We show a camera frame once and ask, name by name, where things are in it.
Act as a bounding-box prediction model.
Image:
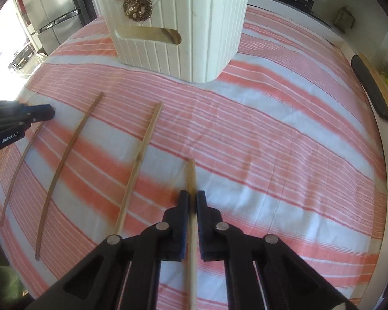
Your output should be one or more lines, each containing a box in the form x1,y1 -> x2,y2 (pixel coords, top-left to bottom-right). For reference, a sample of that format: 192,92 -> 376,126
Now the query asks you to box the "wooden chopstick one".
35,92 -> 105,261

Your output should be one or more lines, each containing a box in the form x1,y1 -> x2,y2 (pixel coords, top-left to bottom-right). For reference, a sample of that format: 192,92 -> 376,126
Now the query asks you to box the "wooden chopstick three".
115,102 -> 163,235

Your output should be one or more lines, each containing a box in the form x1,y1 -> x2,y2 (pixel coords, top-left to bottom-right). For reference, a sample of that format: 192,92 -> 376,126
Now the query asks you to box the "wooden chopstick six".
187,158 -> 197,309

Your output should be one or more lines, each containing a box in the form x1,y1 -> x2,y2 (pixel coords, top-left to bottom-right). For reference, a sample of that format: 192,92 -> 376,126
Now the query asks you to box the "grey double-door refrigerator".
19,0 -> 96,55

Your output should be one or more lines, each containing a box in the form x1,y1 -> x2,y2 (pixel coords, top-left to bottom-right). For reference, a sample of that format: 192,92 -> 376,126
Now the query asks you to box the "pink striped tablecloth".
0,7 -> 387,304

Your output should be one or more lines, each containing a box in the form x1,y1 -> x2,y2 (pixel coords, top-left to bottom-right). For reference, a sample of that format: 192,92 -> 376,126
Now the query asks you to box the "cream utensil holder box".
99,0 -> 248,83

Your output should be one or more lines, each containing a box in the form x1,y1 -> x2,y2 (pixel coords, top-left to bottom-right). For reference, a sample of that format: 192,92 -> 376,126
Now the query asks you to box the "wooden cutting board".
350,54 -> 388,121

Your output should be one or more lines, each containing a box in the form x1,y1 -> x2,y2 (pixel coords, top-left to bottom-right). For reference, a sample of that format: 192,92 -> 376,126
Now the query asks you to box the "glass french press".
334,6 -> 355,33

